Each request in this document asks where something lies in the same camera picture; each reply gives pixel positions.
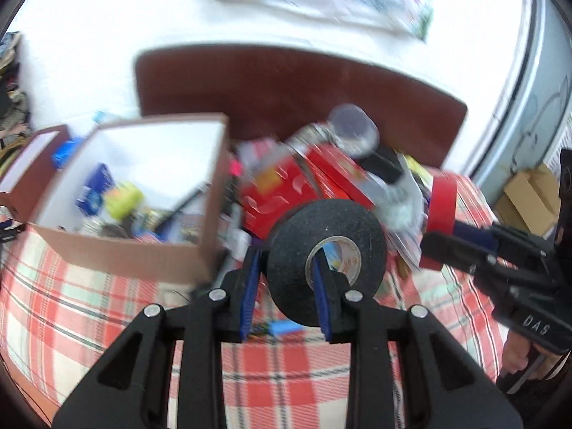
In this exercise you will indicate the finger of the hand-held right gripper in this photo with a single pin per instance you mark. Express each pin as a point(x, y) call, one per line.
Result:
point(476, 234)
point(451, 248)

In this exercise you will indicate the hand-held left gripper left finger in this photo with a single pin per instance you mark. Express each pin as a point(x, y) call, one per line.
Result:
point(248, 295)

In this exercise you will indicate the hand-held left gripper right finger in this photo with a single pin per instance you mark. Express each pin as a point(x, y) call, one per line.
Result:
point(322, 304)

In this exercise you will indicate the red tape roll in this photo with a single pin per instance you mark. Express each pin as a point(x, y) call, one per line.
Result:
point(442, 201)

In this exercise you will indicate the black tape roll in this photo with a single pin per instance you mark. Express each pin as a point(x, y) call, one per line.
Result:
point(290, 250)

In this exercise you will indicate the brown cardboard box white inside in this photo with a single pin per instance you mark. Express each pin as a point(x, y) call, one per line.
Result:
point(134, 250)

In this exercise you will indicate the clear round plastic container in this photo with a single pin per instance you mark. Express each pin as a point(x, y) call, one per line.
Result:
point(353, 127)

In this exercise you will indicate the person's right hand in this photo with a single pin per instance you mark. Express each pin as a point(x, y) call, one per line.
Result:
point(514, 355)

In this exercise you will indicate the open cardboard carton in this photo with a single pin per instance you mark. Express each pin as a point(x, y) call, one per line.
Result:
point(527, 196)

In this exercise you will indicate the large red gift box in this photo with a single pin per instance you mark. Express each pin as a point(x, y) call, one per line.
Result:
point(272, 192)

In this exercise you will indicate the black box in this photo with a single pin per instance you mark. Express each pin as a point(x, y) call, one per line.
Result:
point(384, 163)

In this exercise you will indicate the red box with clear window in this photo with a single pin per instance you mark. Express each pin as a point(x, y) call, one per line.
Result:
point(339, 170)

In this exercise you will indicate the red plaid bed sheet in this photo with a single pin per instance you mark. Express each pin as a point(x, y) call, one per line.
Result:
point(89, 313)

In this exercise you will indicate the dark brown headboard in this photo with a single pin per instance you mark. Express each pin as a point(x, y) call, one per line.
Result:
point(277, 94)

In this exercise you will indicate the pile of clothes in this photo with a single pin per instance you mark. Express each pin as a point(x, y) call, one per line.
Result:
point(11, 98)

